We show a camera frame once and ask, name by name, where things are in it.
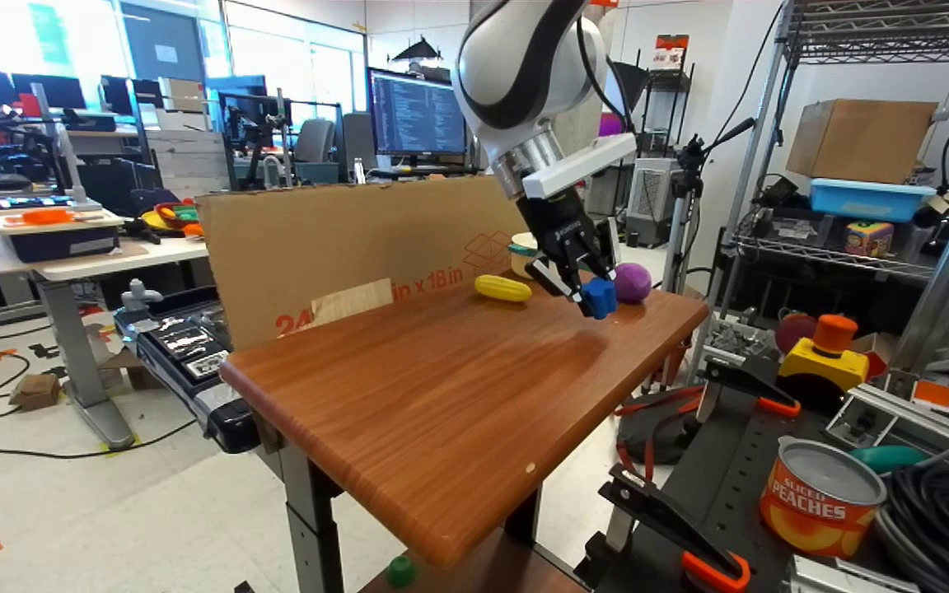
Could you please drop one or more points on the computer monitor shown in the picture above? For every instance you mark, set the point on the computer monitor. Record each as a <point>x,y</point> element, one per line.
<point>416,117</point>

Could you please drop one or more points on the purple ball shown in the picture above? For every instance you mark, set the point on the purple ball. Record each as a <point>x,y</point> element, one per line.
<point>634,284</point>

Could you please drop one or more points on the yellow oval toy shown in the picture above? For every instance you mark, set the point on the yellow oval toy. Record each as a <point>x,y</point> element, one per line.
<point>504,288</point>

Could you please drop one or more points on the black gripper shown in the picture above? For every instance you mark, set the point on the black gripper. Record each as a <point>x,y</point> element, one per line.
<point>566,230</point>

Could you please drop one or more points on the peaches tin can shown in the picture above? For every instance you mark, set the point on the peaches tin can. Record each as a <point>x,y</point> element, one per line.
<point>819,500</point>

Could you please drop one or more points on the small green ball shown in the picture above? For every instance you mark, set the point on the small green ball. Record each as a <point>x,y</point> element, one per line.
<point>401,572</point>

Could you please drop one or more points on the yellow toy with orange knob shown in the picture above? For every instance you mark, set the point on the yellow toy with orange knob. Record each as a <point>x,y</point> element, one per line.
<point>824,355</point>

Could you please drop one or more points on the brown cardboard panel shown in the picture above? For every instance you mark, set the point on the brown cardboard panel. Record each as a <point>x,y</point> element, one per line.
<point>344,249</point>

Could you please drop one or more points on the blue block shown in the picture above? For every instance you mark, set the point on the blue block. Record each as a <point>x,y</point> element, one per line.
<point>597,297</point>

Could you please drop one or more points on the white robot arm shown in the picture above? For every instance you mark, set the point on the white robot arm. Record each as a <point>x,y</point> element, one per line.
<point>526,79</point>

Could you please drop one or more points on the colourful cube on shelf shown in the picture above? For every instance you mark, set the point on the colourful cube on shelf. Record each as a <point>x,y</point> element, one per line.
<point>869,240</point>

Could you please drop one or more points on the cardboard box on shelf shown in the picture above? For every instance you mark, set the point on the cardboard box on shelf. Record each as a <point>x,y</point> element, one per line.
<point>858,140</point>

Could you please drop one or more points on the white side desk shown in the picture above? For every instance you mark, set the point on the white side desk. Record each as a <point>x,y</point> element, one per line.
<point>89,288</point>

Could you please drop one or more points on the wooden table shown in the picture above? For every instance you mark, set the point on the wooden table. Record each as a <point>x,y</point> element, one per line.
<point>463,398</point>

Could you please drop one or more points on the black tray with orange plate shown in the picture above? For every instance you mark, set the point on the black tray with orange plate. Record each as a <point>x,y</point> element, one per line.
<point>51,230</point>

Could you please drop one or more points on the blue plastic tray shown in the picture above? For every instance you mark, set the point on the blue plastic tray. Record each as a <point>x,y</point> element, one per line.
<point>869,200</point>

